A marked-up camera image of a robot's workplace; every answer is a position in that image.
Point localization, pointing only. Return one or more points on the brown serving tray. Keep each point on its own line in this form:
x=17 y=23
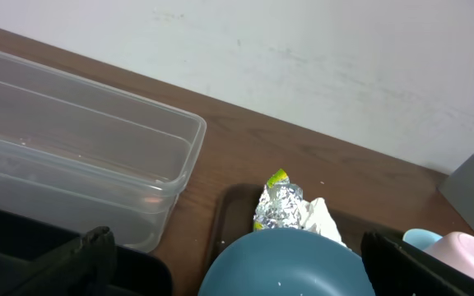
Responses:
x=234 y=219

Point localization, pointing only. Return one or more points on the clear plastic bin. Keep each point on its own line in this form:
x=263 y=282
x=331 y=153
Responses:
x=79 y=154

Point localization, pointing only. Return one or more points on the dark blue bowl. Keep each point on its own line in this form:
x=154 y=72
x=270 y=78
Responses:
x=286 y=262

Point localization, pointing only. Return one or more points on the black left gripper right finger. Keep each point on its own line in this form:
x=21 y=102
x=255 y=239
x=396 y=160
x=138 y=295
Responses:
x=396 y=268

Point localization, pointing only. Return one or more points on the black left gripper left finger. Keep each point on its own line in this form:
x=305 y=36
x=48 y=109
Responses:
x=82 y=266

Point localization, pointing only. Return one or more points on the black waste tray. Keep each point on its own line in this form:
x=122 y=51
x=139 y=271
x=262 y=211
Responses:
x=23 y=240

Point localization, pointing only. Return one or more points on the crumpled foil snack wrapper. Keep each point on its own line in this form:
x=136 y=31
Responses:
x=282 y=205

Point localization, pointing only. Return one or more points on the light blue small bowl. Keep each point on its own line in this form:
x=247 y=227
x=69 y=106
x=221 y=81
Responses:
x=421 y=238

